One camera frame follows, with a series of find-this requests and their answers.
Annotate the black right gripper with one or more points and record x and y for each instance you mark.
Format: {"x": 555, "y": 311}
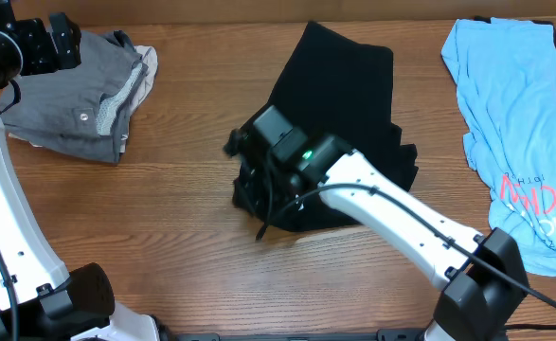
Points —
{"x": 239, "y": 154}

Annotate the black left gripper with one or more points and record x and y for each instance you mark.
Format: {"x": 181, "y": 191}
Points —
{"x": 34, "y": 34}

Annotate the black t-shirt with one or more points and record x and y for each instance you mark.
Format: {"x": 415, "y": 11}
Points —
{"x": 333, "y": 85}

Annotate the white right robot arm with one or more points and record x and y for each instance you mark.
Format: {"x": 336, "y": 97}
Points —
{"x": 480, "y": 278}

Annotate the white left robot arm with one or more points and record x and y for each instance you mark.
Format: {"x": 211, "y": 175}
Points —
{"x": 39, "y": 298}

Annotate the folded grey shorts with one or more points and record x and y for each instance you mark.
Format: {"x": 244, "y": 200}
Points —
{"x": 69, "y": 99}

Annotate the light blue printed t-shirt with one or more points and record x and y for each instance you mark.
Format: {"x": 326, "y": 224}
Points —
{"x": 505, "y": 74}

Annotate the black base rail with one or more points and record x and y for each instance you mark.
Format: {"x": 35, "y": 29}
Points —
{"x": 301, "y": 336}

